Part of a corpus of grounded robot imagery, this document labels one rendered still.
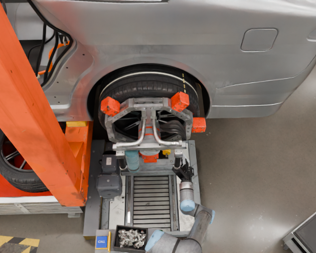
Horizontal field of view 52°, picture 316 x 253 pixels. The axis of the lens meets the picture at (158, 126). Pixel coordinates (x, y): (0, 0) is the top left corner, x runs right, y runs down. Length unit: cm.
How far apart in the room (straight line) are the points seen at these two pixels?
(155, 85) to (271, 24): 68
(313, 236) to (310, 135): 111
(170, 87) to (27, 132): 86
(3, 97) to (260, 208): 222
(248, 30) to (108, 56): 72
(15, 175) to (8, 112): 123
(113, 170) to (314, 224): 149
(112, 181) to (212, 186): 91
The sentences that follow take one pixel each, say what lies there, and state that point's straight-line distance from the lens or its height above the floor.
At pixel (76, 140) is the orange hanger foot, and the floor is 68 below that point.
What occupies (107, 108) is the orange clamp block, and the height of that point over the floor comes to 111.
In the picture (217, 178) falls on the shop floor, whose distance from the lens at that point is 289.
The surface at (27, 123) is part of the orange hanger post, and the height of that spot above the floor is 155.
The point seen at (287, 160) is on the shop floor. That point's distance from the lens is 314.
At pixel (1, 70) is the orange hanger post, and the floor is 186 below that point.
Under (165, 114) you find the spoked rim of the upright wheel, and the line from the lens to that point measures 210.
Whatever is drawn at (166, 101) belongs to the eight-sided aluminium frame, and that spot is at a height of 112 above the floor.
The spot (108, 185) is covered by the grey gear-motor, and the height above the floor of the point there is 40.
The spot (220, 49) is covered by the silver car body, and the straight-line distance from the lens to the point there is 175.
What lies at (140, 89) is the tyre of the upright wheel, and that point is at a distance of 185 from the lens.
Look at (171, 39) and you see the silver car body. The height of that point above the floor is 148.
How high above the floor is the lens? 262
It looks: 58 degrees down
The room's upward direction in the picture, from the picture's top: straight up
